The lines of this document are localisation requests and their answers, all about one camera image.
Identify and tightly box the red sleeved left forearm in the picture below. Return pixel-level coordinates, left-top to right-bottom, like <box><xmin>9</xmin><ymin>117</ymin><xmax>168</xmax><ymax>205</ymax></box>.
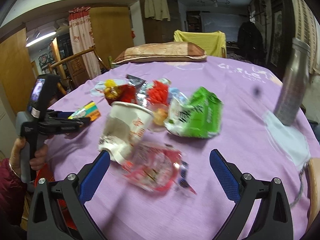
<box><xmin>1</xmin><ymin>159</ymin><xmax>27</xmax><ymax>226</ymax></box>

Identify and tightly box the red foam net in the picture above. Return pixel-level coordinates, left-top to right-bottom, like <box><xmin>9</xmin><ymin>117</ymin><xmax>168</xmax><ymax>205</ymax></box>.
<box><xmin>147</xmin><ymin>80</ymin><xmax>169</xmax><ymax>105</ymax></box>

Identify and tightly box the white paper cup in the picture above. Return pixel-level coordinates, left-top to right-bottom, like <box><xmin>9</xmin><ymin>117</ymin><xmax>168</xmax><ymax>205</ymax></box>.
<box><xmin>98</xmin><ymin>101</ymin><xmax>153</xmax><ymax>165</ymax></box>

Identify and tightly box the wooden armchair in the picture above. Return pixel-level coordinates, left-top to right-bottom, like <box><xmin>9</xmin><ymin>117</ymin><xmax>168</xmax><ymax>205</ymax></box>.
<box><xmin>48</xmin><ymin>46</ymin><xmax>111</xmax><ymax>90</ymax></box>

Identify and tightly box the red white curtain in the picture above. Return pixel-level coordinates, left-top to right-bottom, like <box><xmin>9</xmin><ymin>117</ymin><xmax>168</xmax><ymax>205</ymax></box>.
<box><xmin>68</xmin><ymin>7</ymin><xmax>101</xmax><ymax>79</ymax></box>

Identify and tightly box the dark coat on rack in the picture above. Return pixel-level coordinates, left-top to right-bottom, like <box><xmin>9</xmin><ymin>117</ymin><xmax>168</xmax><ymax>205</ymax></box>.
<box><xmin>237</xmin><ymin>21</ymin><xmax>264</xmax><ymax>64</ymax></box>

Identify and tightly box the clear cup with fruit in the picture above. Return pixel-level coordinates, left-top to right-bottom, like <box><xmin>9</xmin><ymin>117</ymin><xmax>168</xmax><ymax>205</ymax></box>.
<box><xmin>150</xmin><ymin>104</ymin><xmax>169</xmax><ymax>132</ymax></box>

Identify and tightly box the silver metal bottle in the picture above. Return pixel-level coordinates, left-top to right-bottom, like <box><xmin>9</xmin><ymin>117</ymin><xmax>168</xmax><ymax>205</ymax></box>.
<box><xmin>273</xmin><ymin>37</ymin><xmax>310</xmax><ymax>126</ymax></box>

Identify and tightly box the green snack bag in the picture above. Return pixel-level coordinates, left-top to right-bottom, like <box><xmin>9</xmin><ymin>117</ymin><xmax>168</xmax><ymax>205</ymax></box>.
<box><xmin>164</xmin><ymin>87</ymin><xmax>223</xmax><ymax>139</ymax></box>

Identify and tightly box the colourful small box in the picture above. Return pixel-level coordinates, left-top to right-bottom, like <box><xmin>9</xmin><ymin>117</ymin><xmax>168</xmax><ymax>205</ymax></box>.
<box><xmin>68</xmin><ymin>101</ymin><xmax>101</xmax><ymax>122</ymax></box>

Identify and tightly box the hanging beige jacket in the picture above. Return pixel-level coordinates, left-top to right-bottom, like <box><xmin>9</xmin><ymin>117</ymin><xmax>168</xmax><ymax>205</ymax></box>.
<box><xmin>144</xmin><ymin>0</ymin><xmax>171</xmax><ymax>22</ymax></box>

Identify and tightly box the framed wall painting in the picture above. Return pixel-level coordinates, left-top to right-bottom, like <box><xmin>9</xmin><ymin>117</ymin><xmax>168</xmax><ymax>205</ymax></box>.
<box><xmin>268</xmin><ymin>9</ymin><xmax>283</xmax><ymax>68</ymax></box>

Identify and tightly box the brown floral pillow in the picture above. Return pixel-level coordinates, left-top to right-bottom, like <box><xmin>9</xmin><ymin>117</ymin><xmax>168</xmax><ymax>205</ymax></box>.
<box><xmin>112</xmin><ymin>42</ymin><xmax>207</xmax><ymax>64</ymax></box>

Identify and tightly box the red snack bag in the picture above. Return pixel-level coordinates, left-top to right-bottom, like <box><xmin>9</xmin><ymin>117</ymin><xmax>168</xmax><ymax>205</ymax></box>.
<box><xmin>104</xmin><ymin>79</ymin><xmax>137</xmax><ymax>105</ymax></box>

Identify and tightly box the red plastic wrapper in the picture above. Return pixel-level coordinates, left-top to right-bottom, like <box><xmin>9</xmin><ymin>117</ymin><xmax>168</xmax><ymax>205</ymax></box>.
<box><xmin>121</xmin><ymin>142</ymin><xmax>196</xmax><ymax>194</ymax></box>

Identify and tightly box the person's left hand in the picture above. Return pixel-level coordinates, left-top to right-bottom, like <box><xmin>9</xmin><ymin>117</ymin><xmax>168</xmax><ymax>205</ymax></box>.
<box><xmin>9</xmin><ymin>137</ymin><xmax>48</xmax><ymax>177</ymax></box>

